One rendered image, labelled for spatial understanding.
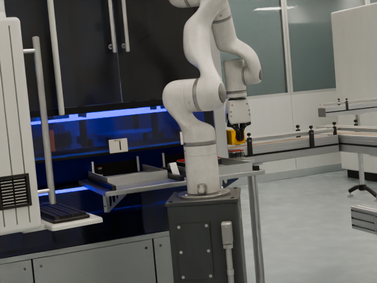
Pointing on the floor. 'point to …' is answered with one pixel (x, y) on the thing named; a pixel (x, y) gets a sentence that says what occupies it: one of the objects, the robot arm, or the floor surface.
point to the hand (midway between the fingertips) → (239, 135)
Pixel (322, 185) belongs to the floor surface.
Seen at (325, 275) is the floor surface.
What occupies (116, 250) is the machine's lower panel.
